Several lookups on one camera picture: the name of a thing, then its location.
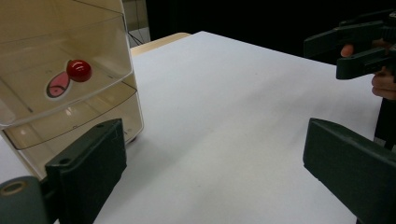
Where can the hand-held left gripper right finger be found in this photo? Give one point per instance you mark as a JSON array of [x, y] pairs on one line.
[[351, 174]]

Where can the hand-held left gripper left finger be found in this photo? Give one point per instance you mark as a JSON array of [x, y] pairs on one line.
[[87, 174]]

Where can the cream small drawer cabinet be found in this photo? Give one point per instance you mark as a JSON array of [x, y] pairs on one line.
[[136, 115]]

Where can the small red trinket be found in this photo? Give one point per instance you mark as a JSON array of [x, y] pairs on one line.
[[58, 85]]

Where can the clear drawer with red knob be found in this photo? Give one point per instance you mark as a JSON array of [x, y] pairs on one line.
[[31, 62]]

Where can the black curtain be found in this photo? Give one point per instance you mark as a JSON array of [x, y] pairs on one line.
[[233, 18]]

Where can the light wooden table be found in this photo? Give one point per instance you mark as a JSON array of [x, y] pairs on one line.
[[155, 45]]

